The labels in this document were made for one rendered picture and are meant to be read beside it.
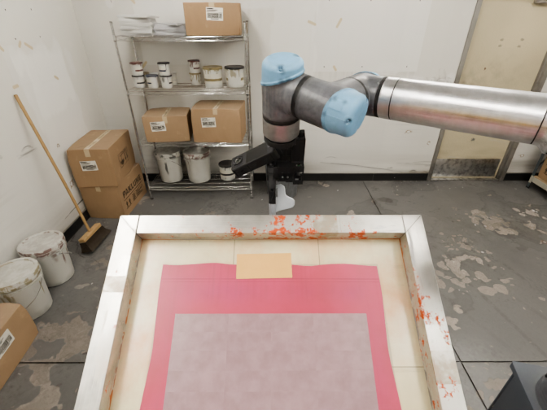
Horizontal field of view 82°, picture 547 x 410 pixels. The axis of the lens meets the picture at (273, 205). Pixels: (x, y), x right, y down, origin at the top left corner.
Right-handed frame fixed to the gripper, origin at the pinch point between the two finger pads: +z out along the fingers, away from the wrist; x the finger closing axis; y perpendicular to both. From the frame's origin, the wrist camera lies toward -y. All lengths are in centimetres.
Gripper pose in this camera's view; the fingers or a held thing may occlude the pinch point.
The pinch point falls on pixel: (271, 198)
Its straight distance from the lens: 79.9
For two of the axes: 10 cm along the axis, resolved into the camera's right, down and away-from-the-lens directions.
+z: 0.0, 6.7, 7.5
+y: 10.0, 0.0, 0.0
